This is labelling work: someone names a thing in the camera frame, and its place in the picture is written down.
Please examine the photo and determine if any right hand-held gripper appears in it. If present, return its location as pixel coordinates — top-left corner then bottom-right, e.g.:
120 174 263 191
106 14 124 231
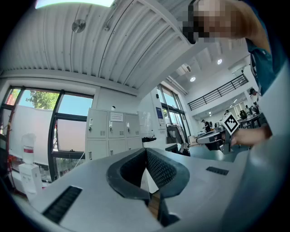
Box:
196 112 240 155

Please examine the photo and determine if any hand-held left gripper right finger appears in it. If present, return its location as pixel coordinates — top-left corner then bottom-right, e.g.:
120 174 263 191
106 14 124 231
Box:
145 148 190 198

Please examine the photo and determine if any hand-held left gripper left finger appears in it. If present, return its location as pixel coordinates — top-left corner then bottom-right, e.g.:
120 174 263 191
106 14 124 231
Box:
106 148 150 200

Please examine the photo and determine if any grey metal locker wall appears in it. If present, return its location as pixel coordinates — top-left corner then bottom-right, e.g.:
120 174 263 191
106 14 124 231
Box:
85 107 143 162

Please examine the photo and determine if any person's right forearm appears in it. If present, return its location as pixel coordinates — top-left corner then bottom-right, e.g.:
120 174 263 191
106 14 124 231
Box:
233 125 272 147

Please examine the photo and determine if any black mezzanine railing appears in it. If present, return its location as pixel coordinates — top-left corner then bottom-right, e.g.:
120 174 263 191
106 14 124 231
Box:
187 73 249 111

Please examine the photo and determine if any clothes rack with garments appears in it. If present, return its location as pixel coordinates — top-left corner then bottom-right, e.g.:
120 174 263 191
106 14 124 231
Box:
166 123 190 145

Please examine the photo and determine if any large glass storefront window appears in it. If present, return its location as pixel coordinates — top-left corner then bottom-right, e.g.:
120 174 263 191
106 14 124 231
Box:
156 83 192 145

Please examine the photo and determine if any white paper notice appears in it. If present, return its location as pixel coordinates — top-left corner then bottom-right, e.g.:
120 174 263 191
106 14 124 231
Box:
110 112 124 122

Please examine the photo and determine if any person's teal shirt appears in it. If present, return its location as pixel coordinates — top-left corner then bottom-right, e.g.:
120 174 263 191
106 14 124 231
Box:
246 37 285 96

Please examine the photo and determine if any black-framed window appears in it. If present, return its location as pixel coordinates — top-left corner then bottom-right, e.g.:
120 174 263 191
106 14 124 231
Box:
0 85 95 183

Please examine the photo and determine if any white box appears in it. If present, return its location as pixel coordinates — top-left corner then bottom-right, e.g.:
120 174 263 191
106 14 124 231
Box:
18 163 44 201

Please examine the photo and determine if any water bottle with red label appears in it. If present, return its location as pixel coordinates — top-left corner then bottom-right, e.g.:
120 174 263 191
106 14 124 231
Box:
21 133 37 165

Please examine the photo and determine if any person's head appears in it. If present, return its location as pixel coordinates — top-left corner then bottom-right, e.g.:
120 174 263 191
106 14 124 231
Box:
182 0 250 45

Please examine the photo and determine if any round metal ceiling disc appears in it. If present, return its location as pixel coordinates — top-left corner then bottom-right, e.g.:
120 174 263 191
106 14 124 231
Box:
72 19 87 34

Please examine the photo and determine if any long ceiling light panel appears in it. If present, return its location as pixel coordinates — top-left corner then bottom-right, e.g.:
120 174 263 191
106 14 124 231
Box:
35 0 116 10

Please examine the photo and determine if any blue wall poster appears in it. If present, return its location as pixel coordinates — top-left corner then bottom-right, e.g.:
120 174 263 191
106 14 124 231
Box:
155 106 164 125

